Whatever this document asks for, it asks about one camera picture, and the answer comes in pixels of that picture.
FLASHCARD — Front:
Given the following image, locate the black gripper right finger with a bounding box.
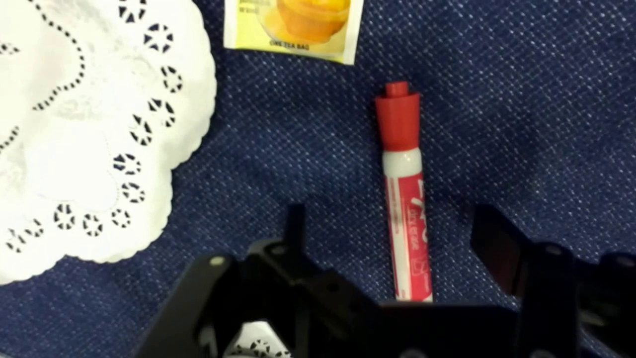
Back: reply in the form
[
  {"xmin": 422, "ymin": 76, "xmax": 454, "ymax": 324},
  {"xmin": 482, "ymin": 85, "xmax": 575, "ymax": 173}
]
[{"xmin": 470, "ymin": 205, "xmax": 636, "ymax": 358}]

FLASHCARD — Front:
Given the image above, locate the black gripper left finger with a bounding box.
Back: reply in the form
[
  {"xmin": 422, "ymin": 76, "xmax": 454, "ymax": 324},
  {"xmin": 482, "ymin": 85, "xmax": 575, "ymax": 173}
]
[{"xmin": 134, "ymin": 203, "xmax": 383, "ymax": 358}]

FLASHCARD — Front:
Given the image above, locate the red white marker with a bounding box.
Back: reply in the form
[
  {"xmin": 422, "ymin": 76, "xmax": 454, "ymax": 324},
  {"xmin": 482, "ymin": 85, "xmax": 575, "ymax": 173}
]
[{"xmin": 373, "ymin": 80, "xmax": 434, "ymax": 304}]

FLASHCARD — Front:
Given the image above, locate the blue denim tablecloth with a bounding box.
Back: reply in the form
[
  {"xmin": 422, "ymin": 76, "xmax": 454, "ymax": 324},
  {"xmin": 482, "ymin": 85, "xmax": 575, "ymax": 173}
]
[{"xmin": 0, "ymin": 0, "xmax": 636, "ymax": 358}]

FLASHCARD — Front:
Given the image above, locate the large white paper doily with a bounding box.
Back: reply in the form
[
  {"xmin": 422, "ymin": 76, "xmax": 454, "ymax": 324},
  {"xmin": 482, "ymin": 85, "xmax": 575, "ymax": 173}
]
[{"xmin": 0, "ymin": 0, "xmax": 218, "ymax": 286}]

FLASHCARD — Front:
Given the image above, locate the yellow tea bag packet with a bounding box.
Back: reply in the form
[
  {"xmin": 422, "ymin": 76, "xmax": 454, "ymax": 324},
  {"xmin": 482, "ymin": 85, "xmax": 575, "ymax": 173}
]
[{"xmin": 222, "ymin": 0, "xmax": 365, "ymax": 68}]

